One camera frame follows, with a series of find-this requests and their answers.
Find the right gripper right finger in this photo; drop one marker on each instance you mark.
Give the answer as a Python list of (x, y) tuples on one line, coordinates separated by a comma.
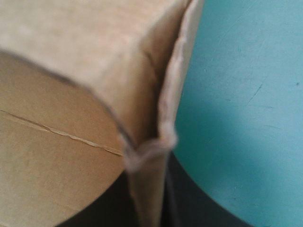
[(194, 201)]

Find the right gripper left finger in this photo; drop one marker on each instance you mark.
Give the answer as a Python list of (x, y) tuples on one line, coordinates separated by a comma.
[(111, 208)]

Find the brown cardboard box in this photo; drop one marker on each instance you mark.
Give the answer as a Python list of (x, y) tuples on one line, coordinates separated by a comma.
[(71, 94)]

